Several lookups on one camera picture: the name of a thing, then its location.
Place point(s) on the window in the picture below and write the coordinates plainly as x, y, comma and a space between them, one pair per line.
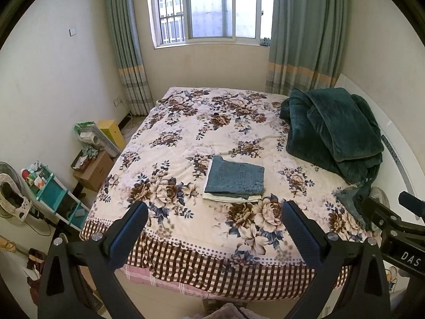
212, 6

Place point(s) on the grey long panel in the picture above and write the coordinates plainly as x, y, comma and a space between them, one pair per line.
111, 143

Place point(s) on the blue denim pants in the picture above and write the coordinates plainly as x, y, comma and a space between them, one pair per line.
237, 176

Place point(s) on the yellow box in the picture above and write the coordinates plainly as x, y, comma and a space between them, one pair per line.
113, 133

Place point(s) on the dark green blanket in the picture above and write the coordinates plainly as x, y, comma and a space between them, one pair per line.
332, 129

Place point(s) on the pink plaid under sheet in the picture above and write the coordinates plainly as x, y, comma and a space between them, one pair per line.
159, 279

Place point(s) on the green striped curtain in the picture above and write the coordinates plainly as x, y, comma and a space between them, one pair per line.
128, 46
305, 33

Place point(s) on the white headboard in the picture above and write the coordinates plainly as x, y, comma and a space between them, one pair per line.
398, 153

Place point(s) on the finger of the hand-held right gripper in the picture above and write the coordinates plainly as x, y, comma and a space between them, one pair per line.
385, 214
413, 202

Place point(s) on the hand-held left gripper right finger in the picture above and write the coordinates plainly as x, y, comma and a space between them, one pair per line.
300, 232

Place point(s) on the covered standing fan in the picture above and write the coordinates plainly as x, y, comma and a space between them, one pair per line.
11, 196

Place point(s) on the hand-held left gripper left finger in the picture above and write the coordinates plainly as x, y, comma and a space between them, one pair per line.
129, 232

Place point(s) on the green and white box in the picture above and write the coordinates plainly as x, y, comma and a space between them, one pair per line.
87, 133

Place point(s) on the floral bed sheet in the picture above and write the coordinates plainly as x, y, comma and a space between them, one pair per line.
186, 146

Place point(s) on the pink fuzzy cloth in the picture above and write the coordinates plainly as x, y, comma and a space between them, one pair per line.
232, 312

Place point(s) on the teal storage shelf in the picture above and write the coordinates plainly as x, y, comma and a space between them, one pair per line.
54, 191

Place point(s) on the wall switch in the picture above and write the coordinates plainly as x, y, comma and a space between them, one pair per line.
73, 31

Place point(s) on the white folded cloth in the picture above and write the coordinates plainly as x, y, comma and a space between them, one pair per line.
225, 197

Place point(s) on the cardboard box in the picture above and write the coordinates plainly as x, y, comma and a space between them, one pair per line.
96, 172

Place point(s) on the wall socket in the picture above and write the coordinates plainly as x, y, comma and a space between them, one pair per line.
118, 101

